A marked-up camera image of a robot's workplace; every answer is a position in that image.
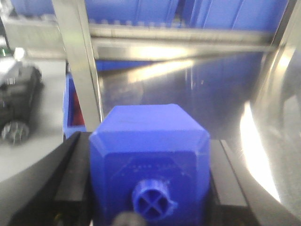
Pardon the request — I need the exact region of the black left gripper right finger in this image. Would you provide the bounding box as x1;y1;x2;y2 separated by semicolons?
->
209;140;301;226

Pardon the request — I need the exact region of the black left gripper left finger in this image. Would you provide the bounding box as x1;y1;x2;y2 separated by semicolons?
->
9;132;92;226

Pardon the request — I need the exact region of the blue bottle-shaped part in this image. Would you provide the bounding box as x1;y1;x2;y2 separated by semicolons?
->
89;104;210;226

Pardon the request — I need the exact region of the stainless steel shelf rack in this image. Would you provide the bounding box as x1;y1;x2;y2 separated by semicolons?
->
1;0;301;131

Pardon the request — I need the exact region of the blue bin with red content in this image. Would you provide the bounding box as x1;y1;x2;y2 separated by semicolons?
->
63;73;87;138

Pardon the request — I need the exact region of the black machinery at left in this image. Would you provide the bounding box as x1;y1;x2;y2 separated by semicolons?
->
0;46;42;145

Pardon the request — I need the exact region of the blue bin centre right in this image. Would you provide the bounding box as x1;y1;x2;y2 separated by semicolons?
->
180;0;288;32

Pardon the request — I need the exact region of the blue bin far left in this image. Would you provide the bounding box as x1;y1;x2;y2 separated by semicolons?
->
11;0;55;16

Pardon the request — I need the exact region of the blue bin centre left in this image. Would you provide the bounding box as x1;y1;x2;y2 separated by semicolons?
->
85;0;179;24

